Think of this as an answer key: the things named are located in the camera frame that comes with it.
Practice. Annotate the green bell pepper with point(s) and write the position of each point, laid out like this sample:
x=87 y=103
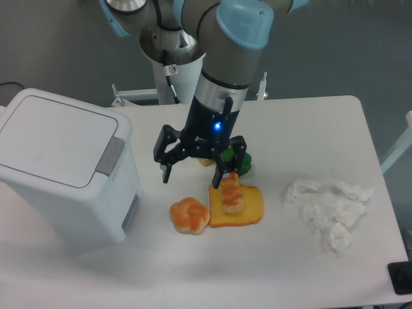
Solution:
x=246 y=164

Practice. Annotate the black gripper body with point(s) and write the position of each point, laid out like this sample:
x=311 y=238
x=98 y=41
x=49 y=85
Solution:
x=207 y=130

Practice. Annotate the crumpled white tissue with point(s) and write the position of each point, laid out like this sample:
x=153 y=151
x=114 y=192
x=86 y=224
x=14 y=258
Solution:
x=313 y=212
x=348 y=212
x=354 y=191
x=298 y=187
x=337 y=240

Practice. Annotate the orange toast slice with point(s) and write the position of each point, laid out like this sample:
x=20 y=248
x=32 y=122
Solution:
x=251 y=213

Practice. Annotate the crumpled white tissue bottom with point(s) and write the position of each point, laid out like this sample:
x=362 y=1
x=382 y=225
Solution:
x=337 y=240

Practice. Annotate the black device table corner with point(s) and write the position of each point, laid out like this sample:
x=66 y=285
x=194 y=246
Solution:
x=400 y=275

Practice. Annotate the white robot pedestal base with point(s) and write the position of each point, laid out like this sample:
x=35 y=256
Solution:
x=176 y=60

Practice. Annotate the crumpled white tissue middle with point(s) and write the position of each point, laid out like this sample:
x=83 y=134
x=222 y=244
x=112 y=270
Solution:
x=313 y=212

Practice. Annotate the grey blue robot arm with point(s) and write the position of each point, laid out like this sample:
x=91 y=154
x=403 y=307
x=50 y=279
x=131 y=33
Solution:
x=231 y=36

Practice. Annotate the crumpled white tissue left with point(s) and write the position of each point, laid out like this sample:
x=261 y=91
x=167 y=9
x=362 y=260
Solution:
x=298 y=187

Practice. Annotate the white table clamp bracket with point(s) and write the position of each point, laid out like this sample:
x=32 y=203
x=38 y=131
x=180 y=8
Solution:
x=262 y=91

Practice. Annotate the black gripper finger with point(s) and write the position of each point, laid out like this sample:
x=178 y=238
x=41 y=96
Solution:
x=239 y=147
x=171 y=147

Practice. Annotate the round knotted bread roll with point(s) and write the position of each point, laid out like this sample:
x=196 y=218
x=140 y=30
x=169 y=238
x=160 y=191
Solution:
x=189 y=216

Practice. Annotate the crumpled white tissue top right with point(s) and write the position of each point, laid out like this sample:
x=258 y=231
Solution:
x=354 y=191

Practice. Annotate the white push-top trash can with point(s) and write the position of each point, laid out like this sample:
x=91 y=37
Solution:
x=72 y=161

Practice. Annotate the yellow bell pepper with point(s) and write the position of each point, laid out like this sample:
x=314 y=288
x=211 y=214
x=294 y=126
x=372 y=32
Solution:
x=206 y=162

